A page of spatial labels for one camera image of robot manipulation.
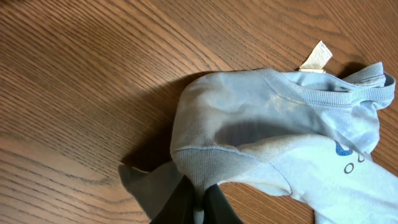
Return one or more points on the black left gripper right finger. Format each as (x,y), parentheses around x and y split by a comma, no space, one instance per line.
(217,209)

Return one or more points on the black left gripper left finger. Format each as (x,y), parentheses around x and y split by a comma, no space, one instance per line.
(179,207)

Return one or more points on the light blue t-shirt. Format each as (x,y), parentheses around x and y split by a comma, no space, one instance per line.
(306,134)

